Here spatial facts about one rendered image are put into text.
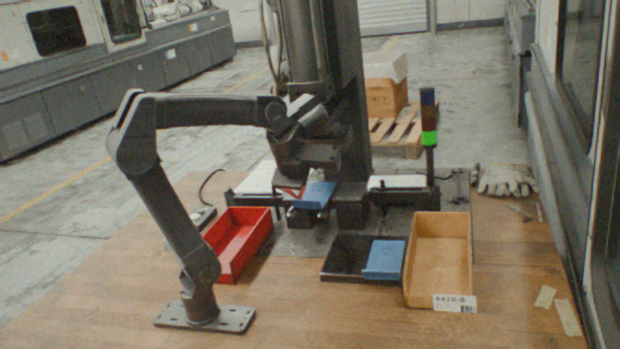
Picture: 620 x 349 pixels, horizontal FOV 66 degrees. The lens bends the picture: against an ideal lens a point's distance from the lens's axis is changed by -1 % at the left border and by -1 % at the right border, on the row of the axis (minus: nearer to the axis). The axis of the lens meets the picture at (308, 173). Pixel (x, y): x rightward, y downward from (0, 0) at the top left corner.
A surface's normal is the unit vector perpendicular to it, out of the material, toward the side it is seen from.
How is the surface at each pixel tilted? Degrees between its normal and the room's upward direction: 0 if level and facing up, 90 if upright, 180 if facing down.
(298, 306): 0
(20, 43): 90
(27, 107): 90
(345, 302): 0
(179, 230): 90
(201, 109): 87
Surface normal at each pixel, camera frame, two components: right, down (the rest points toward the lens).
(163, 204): 0.48, 0.29
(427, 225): -0.27, 0.41
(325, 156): -0.18, -0.60
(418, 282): -0.14, -0.91
